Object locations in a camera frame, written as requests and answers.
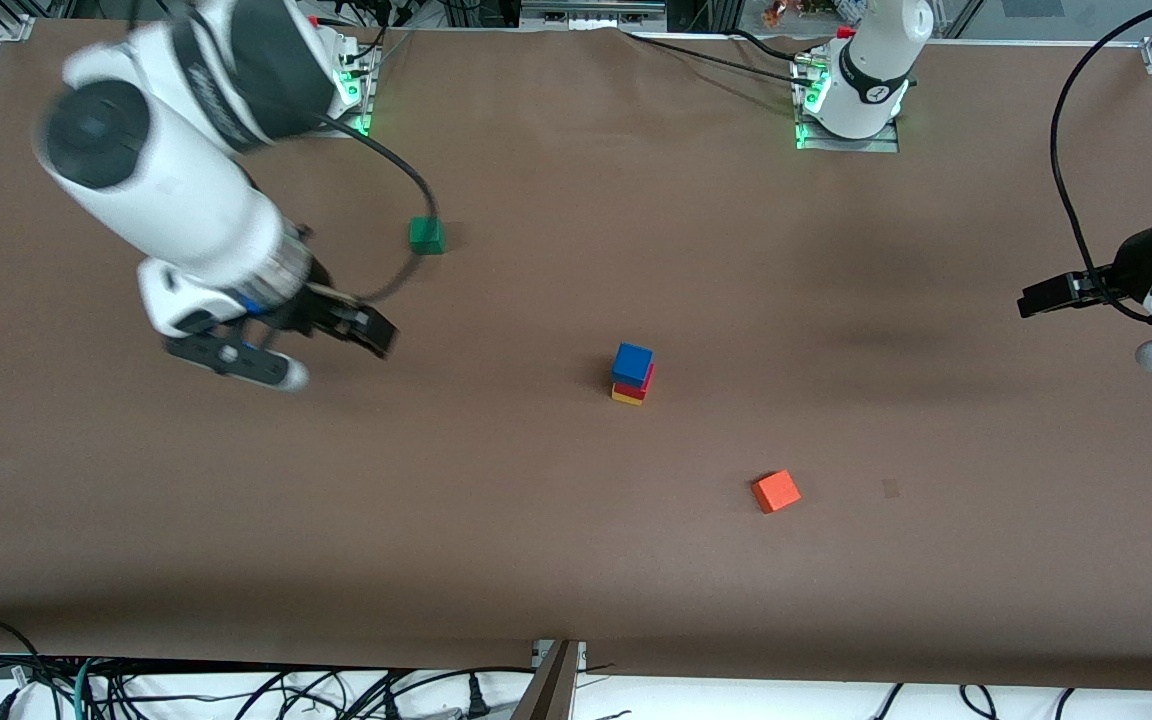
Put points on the blue wooden block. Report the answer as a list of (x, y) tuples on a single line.
[(632, 363)]

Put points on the brown paper table cover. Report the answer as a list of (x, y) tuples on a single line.
[(536, 550)]

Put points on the dark table support beam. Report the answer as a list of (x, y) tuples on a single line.
[(546, 690)]

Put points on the white metal bracket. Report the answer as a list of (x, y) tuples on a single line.
[(579, 655)]

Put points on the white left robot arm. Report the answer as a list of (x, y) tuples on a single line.
[(871, 70)]

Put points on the orange wooden block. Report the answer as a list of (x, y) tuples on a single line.
[(776, 491)]

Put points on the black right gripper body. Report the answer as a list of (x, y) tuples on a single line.
[(321, 312)]

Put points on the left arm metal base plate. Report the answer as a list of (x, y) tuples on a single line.
[(846, 146)]

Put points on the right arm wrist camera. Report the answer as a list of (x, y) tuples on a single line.
[(236, 362)]

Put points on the yellow wooden block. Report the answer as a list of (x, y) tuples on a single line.
[(626, 398)]

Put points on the green wooden block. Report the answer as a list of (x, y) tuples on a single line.
[(426, 238)]

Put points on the black power plug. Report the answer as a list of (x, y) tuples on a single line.
[(477, 697)]

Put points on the red wooden block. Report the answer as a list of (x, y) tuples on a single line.
[(644, 388)]

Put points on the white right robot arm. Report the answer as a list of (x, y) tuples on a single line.
[(166, 190)]

